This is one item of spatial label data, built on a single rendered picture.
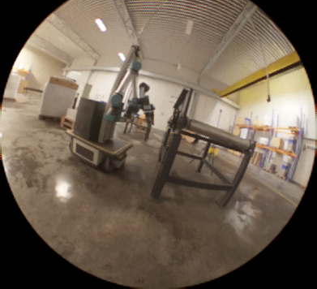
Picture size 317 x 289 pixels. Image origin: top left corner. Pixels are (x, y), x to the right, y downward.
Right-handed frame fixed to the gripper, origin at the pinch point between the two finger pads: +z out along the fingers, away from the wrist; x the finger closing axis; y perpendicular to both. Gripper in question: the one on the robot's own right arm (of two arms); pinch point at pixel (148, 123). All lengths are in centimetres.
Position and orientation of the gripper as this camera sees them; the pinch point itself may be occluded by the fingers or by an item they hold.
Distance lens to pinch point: 113.7
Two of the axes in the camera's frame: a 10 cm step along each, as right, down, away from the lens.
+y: -9.9, 1.2, -0.2
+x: 0.4, 2.3, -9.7
